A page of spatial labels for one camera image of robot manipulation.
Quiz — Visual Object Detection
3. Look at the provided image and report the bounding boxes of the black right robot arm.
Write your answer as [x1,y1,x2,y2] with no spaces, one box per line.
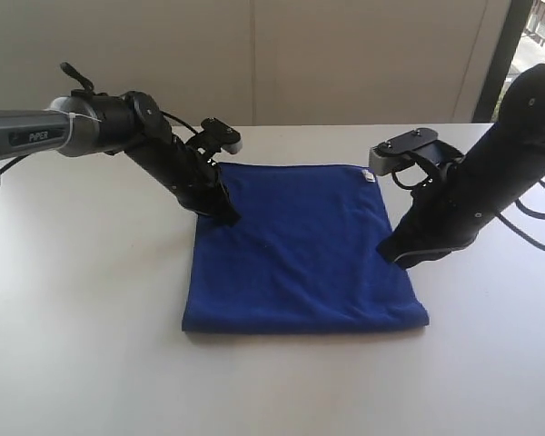
[369,64,545,269]

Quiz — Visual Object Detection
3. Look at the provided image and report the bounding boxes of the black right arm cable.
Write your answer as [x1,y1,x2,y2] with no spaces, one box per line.
[392,165,545,255]

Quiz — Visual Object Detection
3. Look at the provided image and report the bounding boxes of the blue microfiber towel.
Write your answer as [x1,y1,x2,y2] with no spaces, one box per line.
[182,163,430,335]

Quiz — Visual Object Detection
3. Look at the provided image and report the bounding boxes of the dark window frame post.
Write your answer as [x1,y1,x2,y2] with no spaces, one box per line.
[471,0,533,123]

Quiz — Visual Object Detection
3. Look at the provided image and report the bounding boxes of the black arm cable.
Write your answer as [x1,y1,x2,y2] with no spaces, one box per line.
[392,165,545,255]
[156,111,201,137]

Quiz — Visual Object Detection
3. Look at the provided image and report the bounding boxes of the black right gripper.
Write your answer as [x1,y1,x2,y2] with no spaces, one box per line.
[377,149,509,269]

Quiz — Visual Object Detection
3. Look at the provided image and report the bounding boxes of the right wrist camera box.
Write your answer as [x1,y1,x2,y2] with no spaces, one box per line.
[368,127,464,179]

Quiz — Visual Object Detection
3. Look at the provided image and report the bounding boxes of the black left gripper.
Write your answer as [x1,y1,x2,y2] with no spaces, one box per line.
[124,135,241,225]

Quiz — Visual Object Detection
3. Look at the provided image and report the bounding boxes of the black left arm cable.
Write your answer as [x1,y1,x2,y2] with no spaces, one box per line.
[156,111,201,137]

